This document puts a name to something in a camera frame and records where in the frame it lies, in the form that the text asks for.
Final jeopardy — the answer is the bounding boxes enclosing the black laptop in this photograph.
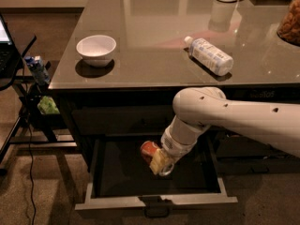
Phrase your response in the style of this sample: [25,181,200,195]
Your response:
[0,14,19,76]

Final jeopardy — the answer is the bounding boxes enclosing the blue water bottle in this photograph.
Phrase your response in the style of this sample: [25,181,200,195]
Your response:
[24,55,50,85]

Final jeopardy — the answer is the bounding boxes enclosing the dark drawer cabinet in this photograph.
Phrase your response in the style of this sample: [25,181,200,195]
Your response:
[50,0,300,162]

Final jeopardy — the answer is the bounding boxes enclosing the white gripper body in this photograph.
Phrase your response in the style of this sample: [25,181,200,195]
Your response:
[160,127,195,163]

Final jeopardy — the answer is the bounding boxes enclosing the red coke can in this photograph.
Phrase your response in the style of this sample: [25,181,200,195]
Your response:
[140,141,163,165]

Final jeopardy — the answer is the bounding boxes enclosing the black cable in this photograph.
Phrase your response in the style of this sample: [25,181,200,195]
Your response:
[19,56,38,225]

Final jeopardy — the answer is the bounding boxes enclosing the closed top drawer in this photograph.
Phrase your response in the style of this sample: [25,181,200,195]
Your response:
[72,105,173,135]

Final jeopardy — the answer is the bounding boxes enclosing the green snack bag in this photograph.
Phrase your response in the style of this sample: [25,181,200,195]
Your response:
[37,96,59,114]

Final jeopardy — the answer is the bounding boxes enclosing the right side lower drawers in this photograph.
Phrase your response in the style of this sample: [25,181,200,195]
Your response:
[213,86,300,174]

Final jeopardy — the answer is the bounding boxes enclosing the snack jar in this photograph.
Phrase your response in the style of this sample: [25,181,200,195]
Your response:
[277,0,300,46]

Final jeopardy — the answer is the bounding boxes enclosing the white ceramic bowl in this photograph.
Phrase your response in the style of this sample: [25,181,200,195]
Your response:
[76,35,116,68]

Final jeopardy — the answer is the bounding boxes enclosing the open middle drawer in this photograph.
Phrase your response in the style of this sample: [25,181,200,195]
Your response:
[75,137,237,218]

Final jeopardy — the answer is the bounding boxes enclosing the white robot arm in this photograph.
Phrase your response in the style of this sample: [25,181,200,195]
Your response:
[150,87,300,176]

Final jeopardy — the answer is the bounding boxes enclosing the white plastic bottle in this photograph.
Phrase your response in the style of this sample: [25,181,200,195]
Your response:
[184,37,233,76]

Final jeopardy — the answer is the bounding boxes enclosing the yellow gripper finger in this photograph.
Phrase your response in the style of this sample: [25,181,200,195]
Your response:
[149,149,174,175]

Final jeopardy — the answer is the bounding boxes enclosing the black side stand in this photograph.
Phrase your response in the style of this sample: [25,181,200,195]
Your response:
[0,31,79,162]

